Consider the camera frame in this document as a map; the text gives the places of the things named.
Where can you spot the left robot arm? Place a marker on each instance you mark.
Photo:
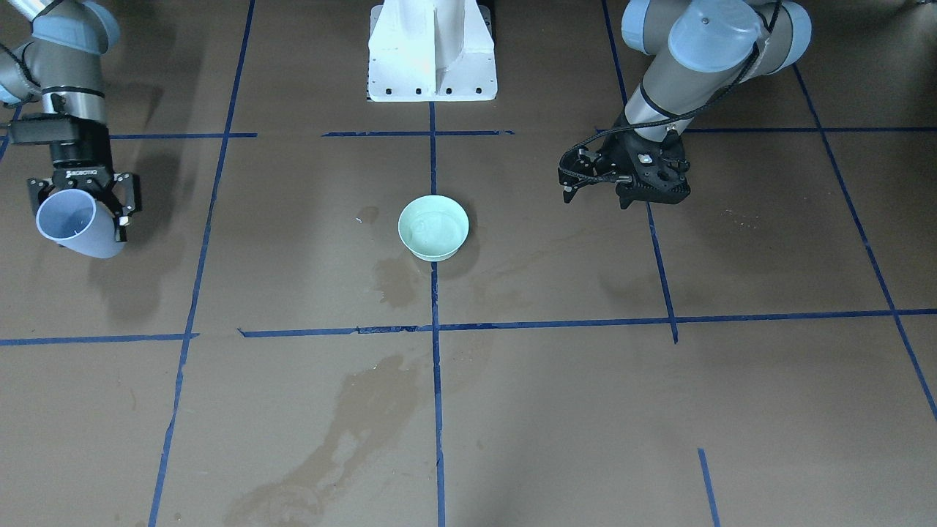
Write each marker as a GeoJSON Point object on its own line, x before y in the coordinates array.
{"type": "Point", "coordinates": [701, 51]}

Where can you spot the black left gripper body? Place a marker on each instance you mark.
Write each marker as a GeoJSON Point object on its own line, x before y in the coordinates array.
{"type": "Point", "coordinates": [613, 157]}

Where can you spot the light blue plastic cup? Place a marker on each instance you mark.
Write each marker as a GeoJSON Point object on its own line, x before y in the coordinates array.
{"type": "Point", "coordinates": [78, 221]}

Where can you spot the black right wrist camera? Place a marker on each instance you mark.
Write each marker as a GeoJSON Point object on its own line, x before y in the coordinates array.
{"type": "Point", "coordinates": [44, 130]}

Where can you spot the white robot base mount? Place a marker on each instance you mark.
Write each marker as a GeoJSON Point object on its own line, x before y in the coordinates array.
{"type": "Point", "coordinates": [432, 51]}

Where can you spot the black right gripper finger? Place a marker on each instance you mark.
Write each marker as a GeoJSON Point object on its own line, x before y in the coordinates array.
{"type": "Point", "coordinates": [122, 196]}
{"type": "Point", "coordinates": [39, 190]}

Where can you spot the light green bowl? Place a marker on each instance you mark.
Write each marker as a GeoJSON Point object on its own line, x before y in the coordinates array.
{"type": "Point", "coordinates": [433, 227]}

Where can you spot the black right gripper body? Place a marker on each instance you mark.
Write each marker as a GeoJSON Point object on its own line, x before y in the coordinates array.
{"type": "Point", "coordinates": [80, 156]}

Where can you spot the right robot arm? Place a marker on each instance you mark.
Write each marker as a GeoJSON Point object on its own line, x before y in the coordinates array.
{"type": "Point", "coordinates": [59, 66]}

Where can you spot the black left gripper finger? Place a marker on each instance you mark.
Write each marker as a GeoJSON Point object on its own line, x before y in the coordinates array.
{"type": "Point", "coordinates": [580, 161]}
{"type": "Point", "coordinates": [572, 183]}

